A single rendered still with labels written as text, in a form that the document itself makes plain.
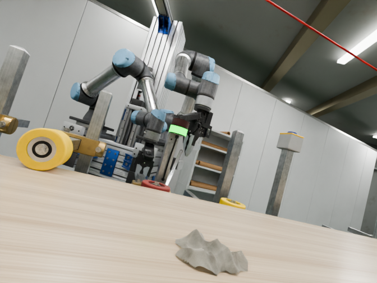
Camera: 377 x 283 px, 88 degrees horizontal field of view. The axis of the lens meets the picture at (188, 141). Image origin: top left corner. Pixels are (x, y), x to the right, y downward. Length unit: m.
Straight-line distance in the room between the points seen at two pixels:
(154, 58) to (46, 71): 2.11
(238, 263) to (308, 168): 5.66
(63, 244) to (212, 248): 0.15
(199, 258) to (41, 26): 3.66
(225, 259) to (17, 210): 0.23
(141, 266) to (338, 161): 6.77
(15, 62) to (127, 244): 0.63
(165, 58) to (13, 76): 1.17
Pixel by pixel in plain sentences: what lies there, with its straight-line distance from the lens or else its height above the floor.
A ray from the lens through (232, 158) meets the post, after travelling 0.78.
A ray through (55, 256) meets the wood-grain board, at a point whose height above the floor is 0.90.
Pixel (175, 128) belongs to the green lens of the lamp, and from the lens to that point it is 0.63.
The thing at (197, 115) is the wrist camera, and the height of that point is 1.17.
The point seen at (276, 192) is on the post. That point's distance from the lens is 0.93.
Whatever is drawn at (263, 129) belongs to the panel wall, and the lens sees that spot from 4.66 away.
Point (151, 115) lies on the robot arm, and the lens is 0.96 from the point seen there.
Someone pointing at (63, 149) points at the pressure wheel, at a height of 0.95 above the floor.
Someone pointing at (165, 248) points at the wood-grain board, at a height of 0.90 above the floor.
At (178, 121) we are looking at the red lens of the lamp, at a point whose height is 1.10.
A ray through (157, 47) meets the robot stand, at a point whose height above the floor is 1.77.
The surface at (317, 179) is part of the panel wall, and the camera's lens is 6.24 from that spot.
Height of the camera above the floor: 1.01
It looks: 4 degrees up
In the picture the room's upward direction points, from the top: 16 degrees clockwise
